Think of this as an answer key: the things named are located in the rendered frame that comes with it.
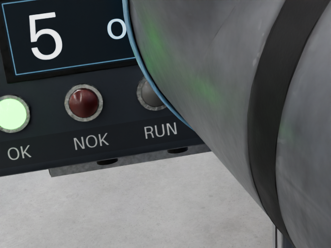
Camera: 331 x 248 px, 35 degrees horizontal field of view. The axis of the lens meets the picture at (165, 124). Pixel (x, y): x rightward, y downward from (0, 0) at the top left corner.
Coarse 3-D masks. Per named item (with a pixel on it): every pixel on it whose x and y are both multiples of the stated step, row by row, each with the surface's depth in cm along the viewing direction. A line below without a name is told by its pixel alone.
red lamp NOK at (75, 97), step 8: (72, 88) 36; (80, 88) 36; (88, 88) 36; (96, 88) 36; (72, 96) 35; (80, 96) 35; (88, 96) 35; (96, 96) 36; (72, 104) 35; (80, 104) 35; (88, 104) 35; (96, 104) 36; (72, 112) 36; (80, 112) 36; (88, 112) 36; (96, 112) 36; (80, 120) 36; (88, 120) 36
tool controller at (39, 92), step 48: (0, 0) 34; (96, 0) 35; (0, 48) 35; (96, 48) 36; (48, 96) 36; (0, 144) 36; (48, 144) 37; (96, 144) 37; (144, 144) 37; (192, 144) 38
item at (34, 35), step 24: (24, 0) 34; (48, 0) 35; (72, 0) 35; (24, 24) 35; (48, 24) 35; (72, 24) 35; (24, 48) 35; (48, 48) 35; (72, 48) 35; (24, 72) 35
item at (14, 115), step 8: (0, 96) 35; (8, 96) 35; (16, 96) 35; (0, 104) 35; (8, 104) 35; (16, 104) 35; (24, 104) 36; (0, 112) 35; (8, 112) 35; (16, 112) 35; (24, 112) 35; (0, 120) 35; (8, 120) 35; (16, 120) 35; (24, 120) 36; (0, 128) 36; (8, 128) 35; (16, 128) 36
